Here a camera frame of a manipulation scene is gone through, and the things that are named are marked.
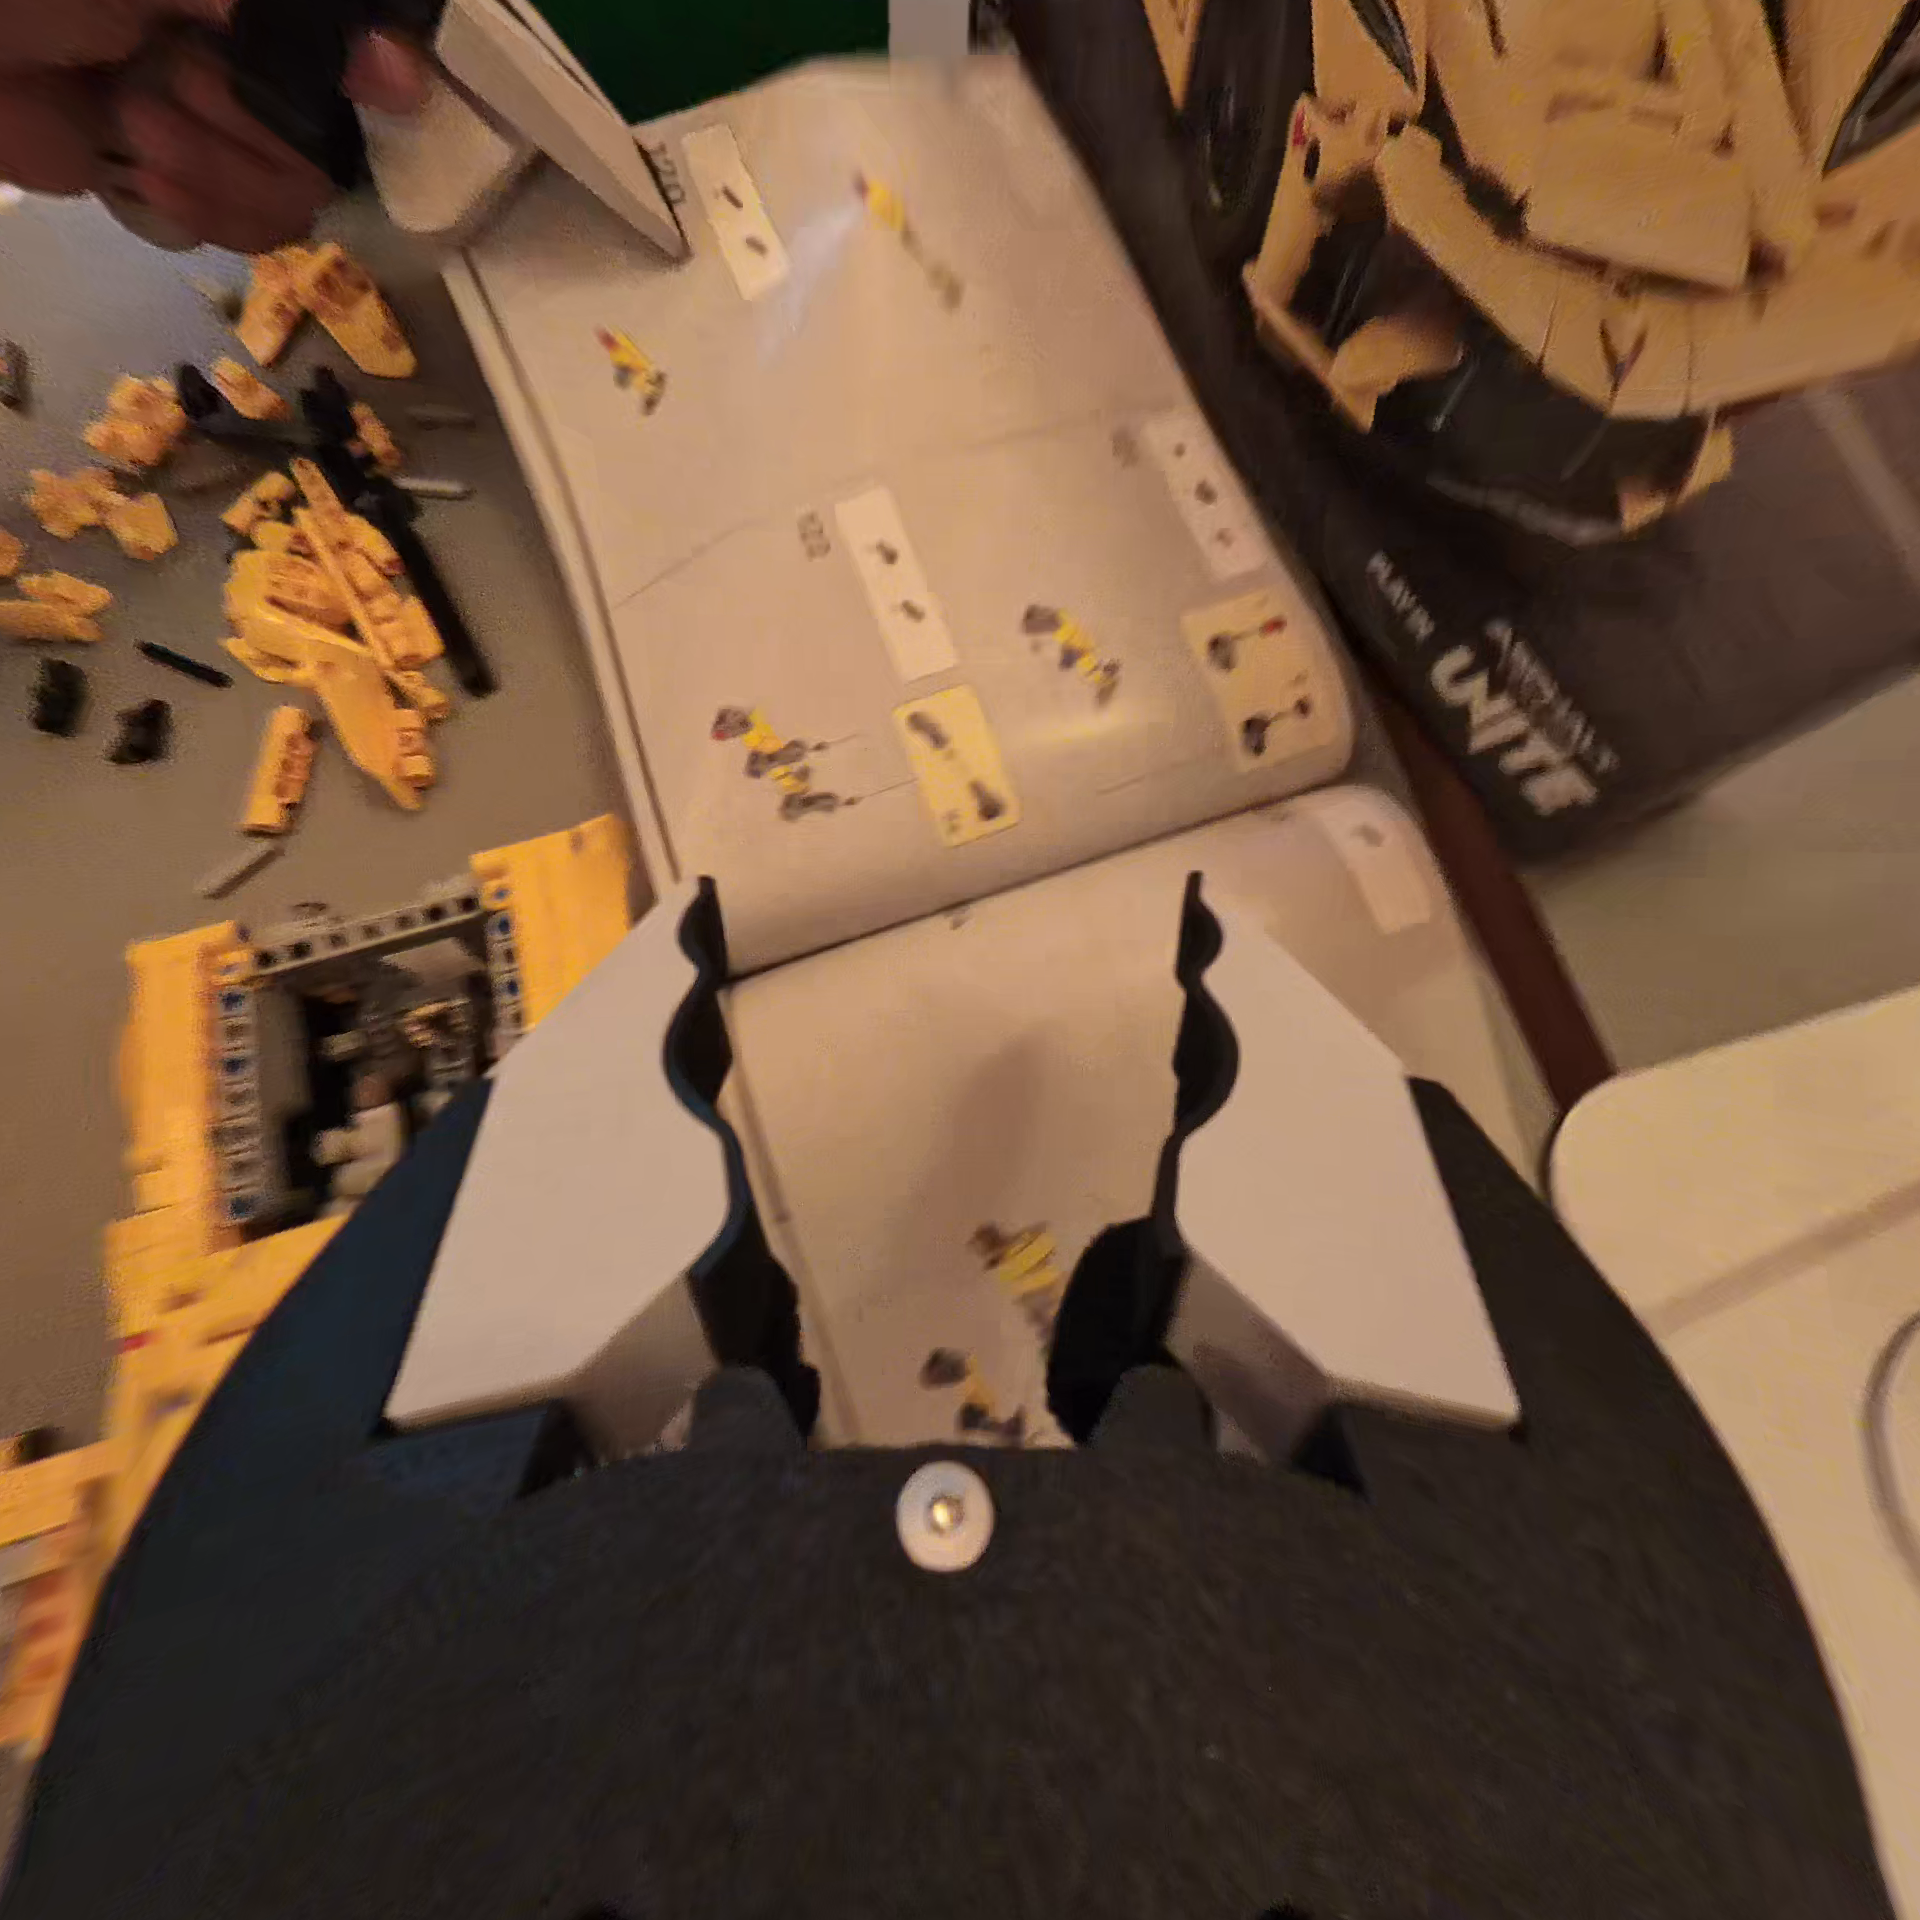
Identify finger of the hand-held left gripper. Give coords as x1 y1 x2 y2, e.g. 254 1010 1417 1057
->
433 0 696 263

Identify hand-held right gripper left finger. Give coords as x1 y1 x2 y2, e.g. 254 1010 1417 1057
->
384 875 822 1452

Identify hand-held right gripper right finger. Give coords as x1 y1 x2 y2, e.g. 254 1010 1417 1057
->
1047 866 1525 1452

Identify yellow brick car model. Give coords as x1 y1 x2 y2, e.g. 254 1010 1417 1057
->
0 816 645 1760

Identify yellow brick pieces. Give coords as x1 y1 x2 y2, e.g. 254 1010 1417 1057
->
0 237 500 906

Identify grey desk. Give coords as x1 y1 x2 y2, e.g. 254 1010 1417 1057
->
0 186 1920 1920

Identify person's left hand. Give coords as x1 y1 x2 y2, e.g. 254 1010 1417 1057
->
0 0 440 255

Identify green plastic bin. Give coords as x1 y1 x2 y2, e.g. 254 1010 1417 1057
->
528 0 899 126

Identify wooden document stand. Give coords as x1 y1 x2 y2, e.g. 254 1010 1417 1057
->
1549 986 1920 1920

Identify open instruction booklet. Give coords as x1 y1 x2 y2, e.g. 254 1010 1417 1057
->
439 57 1567 1452

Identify toy car set box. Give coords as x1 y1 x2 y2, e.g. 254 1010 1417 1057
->
1003 0 1920 869

